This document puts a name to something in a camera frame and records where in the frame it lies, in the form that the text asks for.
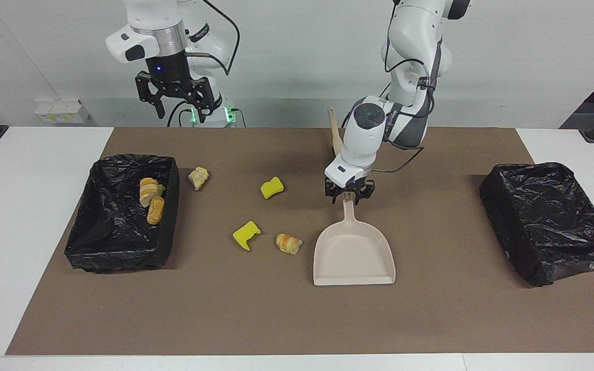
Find beige plastic dustpan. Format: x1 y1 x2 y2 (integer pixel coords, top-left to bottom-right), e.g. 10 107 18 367
313 198 397 286

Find beige hand brush black bristles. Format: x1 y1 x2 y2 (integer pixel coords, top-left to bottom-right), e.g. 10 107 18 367
327 108 345 155

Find striped croissant piece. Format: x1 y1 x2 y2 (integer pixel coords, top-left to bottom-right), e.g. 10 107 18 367
275 233 304 256

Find pale cracker piece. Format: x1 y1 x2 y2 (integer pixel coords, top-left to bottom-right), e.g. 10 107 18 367
188 166 210 191

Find pale torn bread piece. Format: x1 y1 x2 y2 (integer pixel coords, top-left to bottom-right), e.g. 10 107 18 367
139 177 160 208

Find brown oval bread roll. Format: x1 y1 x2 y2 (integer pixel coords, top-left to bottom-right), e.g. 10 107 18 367
146 196 165 225

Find bin lined with black bag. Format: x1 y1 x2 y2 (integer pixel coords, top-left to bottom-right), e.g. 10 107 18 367
479 162 594 288
64 154 180 274

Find large brown table mat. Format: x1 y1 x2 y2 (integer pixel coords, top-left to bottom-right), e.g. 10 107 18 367
6 127 594 356

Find black base power cable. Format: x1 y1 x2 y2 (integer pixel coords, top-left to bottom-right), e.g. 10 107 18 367
167 100 190 128

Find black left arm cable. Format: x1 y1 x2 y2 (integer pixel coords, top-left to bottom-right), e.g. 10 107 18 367
372 0 438 173

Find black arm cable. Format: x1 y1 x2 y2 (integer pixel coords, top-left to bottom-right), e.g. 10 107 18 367
372 0 438 173
184 0 241 77

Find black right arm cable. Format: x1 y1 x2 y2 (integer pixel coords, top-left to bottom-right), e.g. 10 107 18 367
184 0 241 77

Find white wall power strip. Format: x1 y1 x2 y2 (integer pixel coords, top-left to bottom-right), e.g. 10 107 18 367
35 99 90 124

